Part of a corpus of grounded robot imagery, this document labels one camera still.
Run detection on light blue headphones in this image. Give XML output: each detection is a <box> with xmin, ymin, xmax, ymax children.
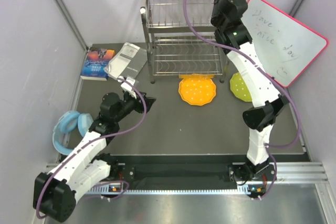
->
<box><xmin>52</xmin><ymin>111</ymin><xmax>93</xmax><ymax>156</ymax></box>

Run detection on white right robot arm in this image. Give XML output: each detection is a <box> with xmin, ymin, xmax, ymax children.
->
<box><xmin>211</xmin><ymin>0</ymin><xmax>288</xmax><ymax>180</ymax></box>

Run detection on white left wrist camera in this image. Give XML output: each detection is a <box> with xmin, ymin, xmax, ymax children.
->
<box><xmin>117</xmin><ymin>76</ymin><xmax>138</xmax><ymax>99</ymax></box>

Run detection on slotted cable duct rail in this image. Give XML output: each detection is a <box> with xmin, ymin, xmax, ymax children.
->
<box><xmin>86</xmin><ymin>182</ymin><xmax>266</xmax><ymax>196</ymax></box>

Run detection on pink-framed whiteboard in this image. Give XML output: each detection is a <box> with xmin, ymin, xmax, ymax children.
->
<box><xmin>242</xmin><ymin>0</ymin><xmax>329</xmax><ymax>87</ymax></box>

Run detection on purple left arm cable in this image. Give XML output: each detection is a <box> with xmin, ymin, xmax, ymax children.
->
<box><xmin>35</xmin><ymin>77</ymin><xmax>148</xmax><ymax>219</ymax></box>

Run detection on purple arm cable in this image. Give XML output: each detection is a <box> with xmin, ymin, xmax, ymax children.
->
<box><xmin>35</xmin><ymin>77</ymin><xmax>148</xmax><ymax>219</ymax></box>
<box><xmin>183</xmin><ymin>0</ymin><xmax>300</xmax><ymax>200</ymax></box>

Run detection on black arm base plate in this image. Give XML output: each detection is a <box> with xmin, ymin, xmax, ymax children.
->
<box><xmin>107</xmin><ymin>157</ymin><xmax>275</xmax><ymax>187</ymax></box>

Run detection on green dotted plate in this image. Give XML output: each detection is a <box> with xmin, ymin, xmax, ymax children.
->
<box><xmin>229</xmin><ymin>72</ymin><xmax>252</xmax><ymax>102</ymax></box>

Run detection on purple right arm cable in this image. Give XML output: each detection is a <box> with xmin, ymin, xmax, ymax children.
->
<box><xmin>183</xmin><ymin>0</ymin><xmax>300</xmax><ymax>200</ymax></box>

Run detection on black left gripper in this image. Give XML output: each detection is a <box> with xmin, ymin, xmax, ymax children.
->
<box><xmin>113</xmin><ymin>90</ymin><xmax>155</xmax><ymax>122</ymax></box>

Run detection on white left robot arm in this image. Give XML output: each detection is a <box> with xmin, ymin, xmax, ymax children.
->
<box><xmin>33</xmin><ymin>91</ymin><xmax>156</xmax><ymax>222</ymax></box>

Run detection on orange dotted plate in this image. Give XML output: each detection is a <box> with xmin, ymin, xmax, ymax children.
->
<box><xmin>178</xmin><ymin>73</ymin><xmax>216</xmax><ymax>106</ymax></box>

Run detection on grey manual booklet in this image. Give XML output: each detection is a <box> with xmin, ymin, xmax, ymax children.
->
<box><xmin>104</xmin><ymin>42</ymin><xmax>147</xmax><ymax>80</ymax></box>

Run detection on steel two-tier dish rack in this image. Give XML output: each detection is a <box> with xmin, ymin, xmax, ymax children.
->
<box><xmin>140</xmin><ymin>0</ymin><xmax>229</xmax><ymax>83</ymax></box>

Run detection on colourful paperback book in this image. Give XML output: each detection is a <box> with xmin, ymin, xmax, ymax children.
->
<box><xmin>80</xmin><ymin>47</ymin><xmax>116</xmax><ymax>81</ymax></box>

